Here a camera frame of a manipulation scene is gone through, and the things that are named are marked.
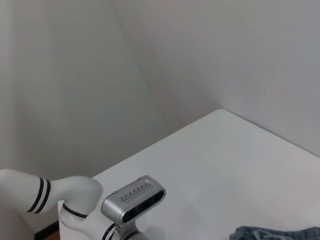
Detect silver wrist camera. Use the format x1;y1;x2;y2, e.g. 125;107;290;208
100;174;167;224

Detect blue denim shorts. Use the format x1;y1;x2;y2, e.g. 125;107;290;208
229;225;320;240

